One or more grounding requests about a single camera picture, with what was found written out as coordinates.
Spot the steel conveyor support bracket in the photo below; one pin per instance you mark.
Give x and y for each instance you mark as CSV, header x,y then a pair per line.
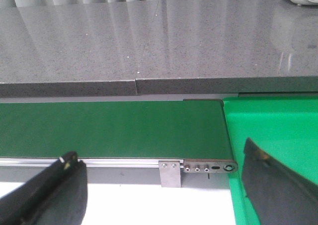
x,y
170,173

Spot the aluminium conveyor side rail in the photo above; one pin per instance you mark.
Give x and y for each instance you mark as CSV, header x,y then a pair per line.
x,y
90,162

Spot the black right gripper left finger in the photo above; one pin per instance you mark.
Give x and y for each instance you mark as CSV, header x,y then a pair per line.
x,y
56,196

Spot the green conveyor belt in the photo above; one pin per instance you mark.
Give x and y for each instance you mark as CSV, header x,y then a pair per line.
x,y
190,129

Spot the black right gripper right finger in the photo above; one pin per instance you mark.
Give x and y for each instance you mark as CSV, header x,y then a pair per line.
x,y
279,195

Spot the grey stone counter slab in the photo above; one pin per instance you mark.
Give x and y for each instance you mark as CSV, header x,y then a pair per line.
x,y
158,47

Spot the steel conveyor end plate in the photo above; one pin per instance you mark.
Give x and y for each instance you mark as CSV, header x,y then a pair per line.
x,y
209,166

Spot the green plastic bin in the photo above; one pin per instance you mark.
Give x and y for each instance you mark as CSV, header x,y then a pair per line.
x,y
286,127

